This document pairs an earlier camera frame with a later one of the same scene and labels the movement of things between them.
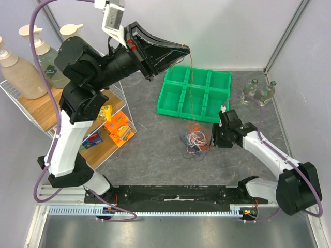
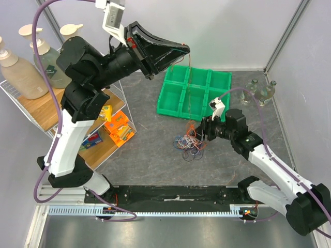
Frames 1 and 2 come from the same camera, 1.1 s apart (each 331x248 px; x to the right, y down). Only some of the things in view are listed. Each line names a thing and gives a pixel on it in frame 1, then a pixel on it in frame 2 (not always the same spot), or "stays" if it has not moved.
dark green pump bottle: (57, 77) stays
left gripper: (158, 64) stays
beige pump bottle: (23, 79) stays
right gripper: (217, 138) → (207, 130)
